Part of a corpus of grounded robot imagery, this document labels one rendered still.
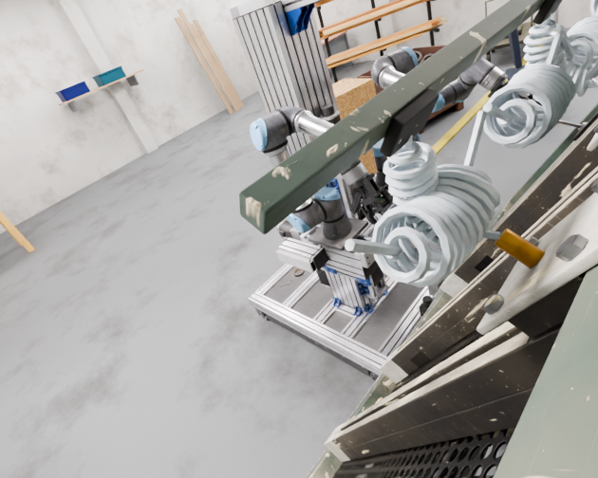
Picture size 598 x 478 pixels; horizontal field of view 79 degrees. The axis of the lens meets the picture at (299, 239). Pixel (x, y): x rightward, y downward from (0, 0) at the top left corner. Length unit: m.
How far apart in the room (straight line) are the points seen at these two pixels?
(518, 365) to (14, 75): 9.53
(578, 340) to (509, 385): 0.21
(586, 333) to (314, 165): 0.15
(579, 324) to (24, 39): 9.72
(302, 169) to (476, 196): 0.15
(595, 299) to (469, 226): 0.10
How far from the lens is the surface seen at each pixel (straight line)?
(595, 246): 0.24
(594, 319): 0.20
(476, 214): 0.29
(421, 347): 1.07
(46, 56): 9.76
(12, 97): 9.56
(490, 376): 0.41
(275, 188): 0.19
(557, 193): 1.15
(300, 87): 1.76
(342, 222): 1.73
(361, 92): 3.36
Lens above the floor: 2.04
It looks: 33 degrees down
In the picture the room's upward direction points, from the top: 22 degrees counter-clockwise
